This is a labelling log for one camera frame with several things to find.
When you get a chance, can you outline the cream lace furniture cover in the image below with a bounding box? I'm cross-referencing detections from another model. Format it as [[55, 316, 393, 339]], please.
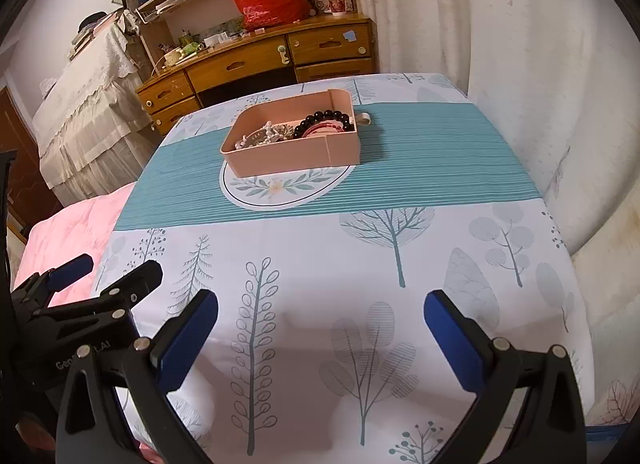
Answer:
[[32, 12, 161, 207]]

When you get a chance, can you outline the brown wooden door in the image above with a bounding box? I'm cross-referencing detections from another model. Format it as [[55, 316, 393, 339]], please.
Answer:
[[0, 87, 63, 245]]

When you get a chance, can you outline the tree print tablecloth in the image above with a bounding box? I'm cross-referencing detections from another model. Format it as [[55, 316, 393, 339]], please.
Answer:
[[92, 73, 591, 464]]

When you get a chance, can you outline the white leaf print curtain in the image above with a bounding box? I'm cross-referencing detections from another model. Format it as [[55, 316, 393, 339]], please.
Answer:
[[345, 0, 640, 425]]

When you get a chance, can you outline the black bead bracelet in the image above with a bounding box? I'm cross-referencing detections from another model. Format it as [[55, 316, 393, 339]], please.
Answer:
[[294, 109, 353, 140]]

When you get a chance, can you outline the pink jewelry box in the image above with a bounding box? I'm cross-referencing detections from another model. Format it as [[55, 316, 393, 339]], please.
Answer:
[[220, 88, 373, 178]]

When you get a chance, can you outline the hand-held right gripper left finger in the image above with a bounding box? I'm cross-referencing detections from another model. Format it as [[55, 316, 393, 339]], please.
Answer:
[[55, 288, 219, 464]]

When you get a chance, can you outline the red string bracelet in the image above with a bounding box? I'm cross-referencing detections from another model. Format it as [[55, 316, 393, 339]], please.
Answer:
[[305, 120, 348, 138]]

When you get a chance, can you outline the pink blanket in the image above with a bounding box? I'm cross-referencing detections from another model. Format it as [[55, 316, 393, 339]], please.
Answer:
[[10, 181, 138, 306]]

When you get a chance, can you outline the white pearl necklace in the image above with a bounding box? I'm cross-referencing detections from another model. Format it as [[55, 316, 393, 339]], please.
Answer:
[[235, 121, 296, 149]]

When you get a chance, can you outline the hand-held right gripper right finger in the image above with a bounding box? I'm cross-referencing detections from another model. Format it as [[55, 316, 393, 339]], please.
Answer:
[[423, 289, 586, 464]]

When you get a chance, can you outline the wooden desk with drawers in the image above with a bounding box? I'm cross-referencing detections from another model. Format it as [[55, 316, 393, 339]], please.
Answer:
[[111, 0, 376, 135]]

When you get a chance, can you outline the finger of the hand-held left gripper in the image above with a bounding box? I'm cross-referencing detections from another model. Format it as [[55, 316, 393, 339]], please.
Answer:
[[12, 253, 94, 312], [30, 260, 164, 332]]

